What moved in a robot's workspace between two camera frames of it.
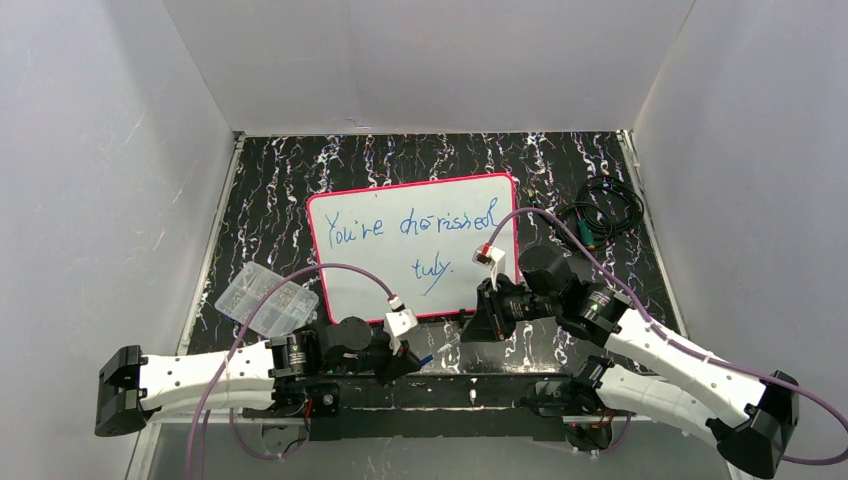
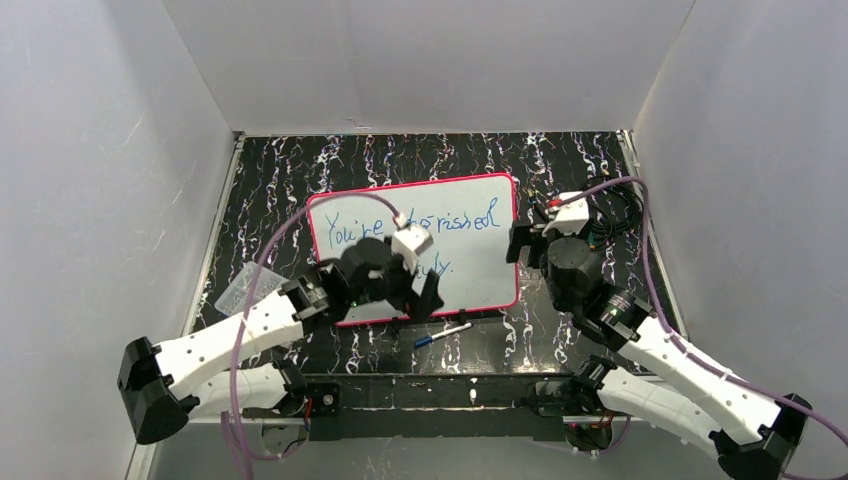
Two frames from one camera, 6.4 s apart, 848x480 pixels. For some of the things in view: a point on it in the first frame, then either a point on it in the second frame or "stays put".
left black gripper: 395,361 → 411,291
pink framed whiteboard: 419,239 stays put
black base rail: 423,406 stays put
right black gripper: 491,312 → 527,241
